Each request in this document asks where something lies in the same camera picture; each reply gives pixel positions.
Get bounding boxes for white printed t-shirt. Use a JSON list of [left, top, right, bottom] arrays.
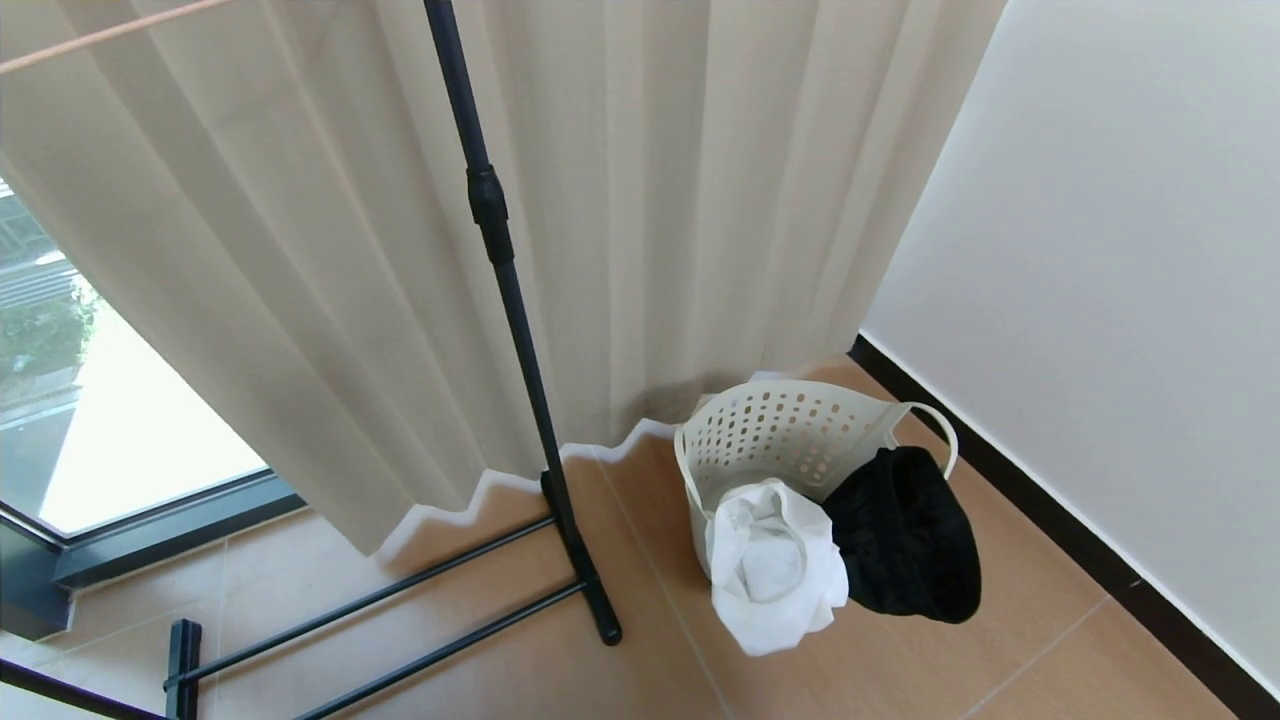
[[705, 478, 851, 658]]

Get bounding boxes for white laundry basket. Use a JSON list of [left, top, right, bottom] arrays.
[[673, 378, 959, 581]]

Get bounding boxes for black clothes rack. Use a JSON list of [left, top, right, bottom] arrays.
[[0, 0, 623, 720]]

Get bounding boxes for pink clothes hanger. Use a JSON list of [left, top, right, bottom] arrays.
[[0, 0, 233, 77]]

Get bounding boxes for beige curtain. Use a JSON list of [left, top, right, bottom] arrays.
[[0, 0, 1006, 556]]

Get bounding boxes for black garment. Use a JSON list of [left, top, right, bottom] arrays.
[[822, 445, 983, 624]]

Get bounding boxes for window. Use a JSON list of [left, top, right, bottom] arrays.
[[0, 175, 306, 641]]

